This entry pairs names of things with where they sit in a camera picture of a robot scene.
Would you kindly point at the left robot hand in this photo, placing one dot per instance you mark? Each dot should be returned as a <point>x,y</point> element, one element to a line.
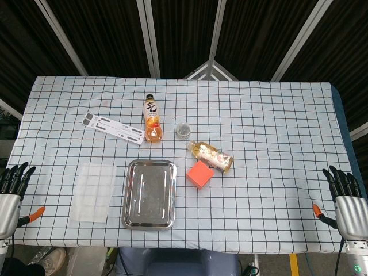
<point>7,205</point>

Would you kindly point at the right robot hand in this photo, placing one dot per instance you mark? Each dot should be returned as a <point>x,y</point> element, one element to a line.
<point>349,210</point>

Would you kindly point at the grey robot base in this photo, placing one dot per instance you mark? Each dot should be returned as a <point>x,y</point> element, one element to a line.
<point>178,262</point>

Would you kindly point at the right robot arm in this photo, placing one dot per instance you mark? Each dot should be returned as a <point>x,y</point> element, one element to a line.
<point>356,256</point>

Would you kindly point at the stainless steel tray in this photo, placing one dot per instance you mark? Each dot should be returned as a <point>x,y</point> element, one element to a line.
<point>149,194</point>

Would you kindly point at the beige shoe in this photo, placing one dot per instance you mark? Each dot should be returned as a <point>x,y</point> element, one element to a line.
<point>53,260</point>

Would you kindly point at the yellow tea bottle floral label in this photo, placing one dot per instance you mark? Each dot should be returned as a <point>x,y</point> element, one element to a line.
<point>211,156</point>

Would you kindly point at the orange cube box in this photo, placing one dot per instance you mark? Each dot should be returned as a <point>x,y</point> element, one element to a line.
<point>200,174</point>

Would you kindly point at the orange juice bottle black cap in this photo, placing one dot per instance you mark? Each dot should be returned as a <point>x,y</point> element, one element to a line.
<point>151,120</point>

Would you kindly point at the blue checkered tablecloth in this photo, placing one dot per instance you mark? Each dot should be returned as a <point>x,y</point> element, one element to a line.
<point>184,161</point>

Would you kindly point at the small clear cup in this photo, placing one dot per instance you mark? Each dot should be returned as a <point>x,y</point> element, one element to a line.
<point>183,130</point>

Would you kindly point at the white metal frame structure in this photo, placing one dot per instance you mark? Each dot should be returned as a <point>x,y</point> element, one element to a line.
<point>211,70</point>

